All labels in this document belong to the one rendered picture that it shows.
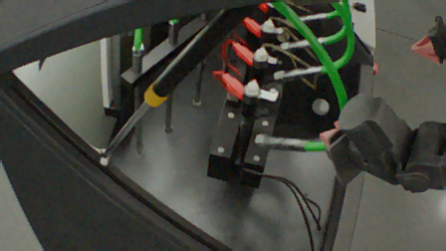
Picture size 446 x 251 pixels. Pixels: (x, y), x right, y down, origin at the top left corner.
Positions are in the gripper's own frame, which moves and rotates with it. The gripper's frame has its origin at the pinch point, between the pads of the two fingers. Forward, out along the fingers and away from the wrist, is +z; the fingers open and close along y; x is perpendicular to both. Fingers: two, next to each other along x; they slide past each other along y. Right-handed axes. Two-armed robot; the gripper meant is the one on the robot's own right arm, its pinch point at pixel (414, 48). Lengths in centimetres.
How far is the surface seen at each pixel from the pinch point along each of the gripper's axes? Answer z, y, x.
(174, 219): 14, 15, 52
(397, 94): 82, -92, -106
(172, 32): 36.8, 22.6, 16.9
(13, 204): 43, 25, 62
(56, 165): 19, 30, 58
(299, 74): 23.2, 4.7, 10.6
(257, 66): 28.3, 9.5, 13.2
